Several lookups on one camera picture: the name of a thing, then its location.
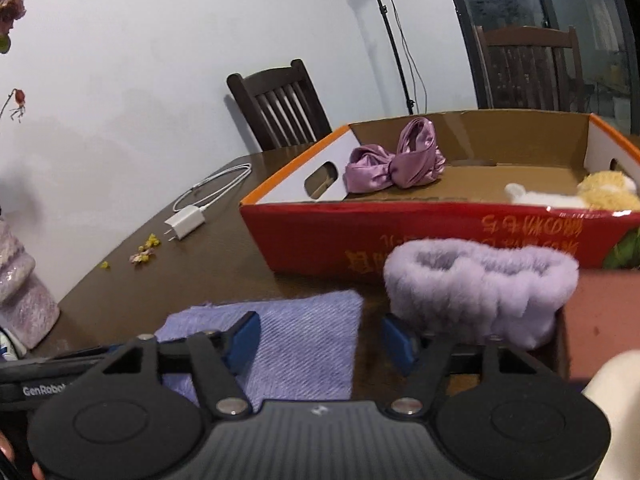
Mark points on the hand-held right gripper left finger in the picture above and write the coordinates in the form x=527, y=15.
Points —
x=245, y=340

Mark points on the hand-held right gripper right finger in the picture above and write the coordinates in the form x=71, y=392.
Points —
x=397, y=342

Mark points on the red orange cardboard box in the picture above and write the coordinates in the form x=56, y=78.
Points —
x=310, y=240

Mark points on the dried flower petals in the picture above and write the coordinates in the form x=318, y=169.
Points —
x=145, y=251

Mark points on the dried red flower bud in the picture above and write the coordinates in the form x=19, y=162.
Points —
x=19, y=96

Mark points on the pink glittery vase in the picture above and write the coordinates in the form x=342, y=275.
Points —
x=25, y=300

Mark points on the glass sliding door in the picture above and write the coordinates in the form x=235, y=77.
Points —
x=565, y=0

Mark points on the person's left hand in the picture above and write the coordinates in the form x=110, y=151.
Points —
x=37, y=471

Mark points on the purple fluffy headband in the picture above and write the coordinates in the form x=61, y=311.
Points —
x=480, y=290

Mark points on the dried flower bouquet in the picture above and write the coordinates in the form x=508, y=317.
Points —
x=10, y=12

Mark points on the dark wooden slatted chair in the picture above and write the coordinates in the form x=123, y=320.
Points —
x=280, y=105
x=530, y=70

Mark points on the yellow white plush toy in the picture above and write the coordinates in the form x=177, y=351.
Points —
x=605, y=190

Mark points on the purple knitted cloth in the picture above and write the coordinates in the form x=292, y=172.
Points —
x=300, y=340

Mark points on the black light stand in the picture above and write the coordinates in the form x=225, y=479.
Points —
x=392, y=45

